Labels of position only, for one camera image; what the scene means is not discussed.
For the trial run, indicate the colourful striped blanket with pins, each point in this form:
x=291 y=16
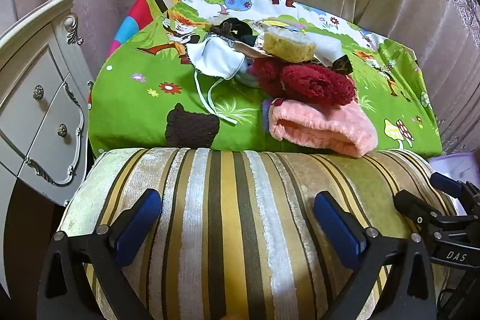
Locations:
x=144 y=10

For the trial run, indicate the dark blue cloth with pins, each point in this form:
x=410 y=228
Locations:
x=266 y=115

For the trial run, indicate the black cloth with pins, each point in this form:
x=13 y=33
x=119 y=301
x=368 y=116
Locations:
x=243 y=29

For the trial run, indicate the leopard print pouch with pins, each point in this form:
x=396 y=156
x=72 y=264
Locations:
x=343 y=65

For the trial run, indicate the white ornate cabinet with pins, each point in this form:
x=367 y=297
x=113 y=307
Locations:
x=33 y=117

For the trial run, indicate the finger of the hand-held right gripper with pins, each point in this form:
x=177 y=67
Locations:
x=412 y=207
x=446 y=185

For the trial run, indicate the blue plush pig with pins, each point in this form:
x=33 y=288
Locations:
x=245 y=76

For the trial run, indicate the yellow sponge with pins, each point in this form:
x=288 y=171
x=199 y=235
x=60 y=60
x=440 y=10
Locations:
x=287 y=46

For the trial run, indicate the dark red fluffy cloth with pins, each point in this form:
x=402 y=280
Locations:
x=311 y=84

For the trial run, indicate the white face mask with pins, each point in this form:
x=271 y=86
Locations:
x=213 y=57

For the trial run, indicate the pink fluffy hat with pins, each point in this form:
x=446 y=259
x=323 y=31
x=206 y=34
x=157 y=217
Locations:
x=330 y=125

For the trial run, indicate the green cartoon printed blanket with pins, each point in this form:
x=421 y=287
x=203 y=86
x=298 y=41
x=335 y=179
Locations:
x=150 y=106

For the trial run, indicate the purple bin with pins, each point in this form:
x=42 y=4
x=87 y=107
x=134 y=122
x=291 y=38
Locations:
x=459 y=164

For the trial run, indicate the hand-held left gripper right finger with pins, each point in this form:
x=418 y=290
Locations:
x=337 y=230

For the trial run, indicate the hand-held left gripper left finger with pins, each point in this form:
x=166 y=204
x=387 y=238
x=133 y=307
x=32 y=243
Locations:
x=139 y=226

